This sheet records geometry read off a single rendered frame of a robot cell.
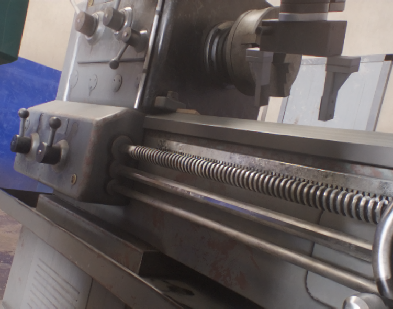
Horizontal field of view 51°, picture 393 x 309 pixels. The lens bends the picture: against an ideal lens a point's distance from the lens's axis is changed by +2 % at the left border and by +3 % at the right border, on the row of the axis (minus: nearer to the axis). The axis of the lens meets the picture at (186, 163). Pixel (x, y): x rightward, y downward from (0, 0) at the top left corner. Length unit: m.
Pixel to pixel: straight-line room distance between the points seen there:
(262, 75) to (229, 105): 0.64
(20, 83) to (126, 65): 3.22
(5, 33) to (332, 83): 0.50
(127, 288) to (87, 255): 0.19
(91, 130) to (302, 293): 0.67
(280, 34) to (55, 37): 4.04
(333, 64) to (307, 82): 4.15
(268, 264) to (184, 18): 0.75
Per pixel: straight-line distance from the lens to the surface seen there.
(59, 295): 1.39
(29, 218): 1.39
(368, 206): 0.68
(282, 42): 0.72
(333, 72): 0.69
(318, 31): 0.69
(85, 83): 1.54
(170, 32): 1.23
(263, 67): 0.77
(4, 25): 0.34
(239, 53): 1.18
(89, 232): 1.31
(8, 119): 4.47
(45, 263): 1.48
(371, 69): 4.55
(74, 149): 1.21
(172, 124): 1.10
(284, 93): 1.26
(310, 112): 4.70
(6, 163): 4.52
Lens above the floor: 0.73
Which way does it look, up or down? level
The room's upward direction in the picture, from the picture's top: 13 degrees clockwise
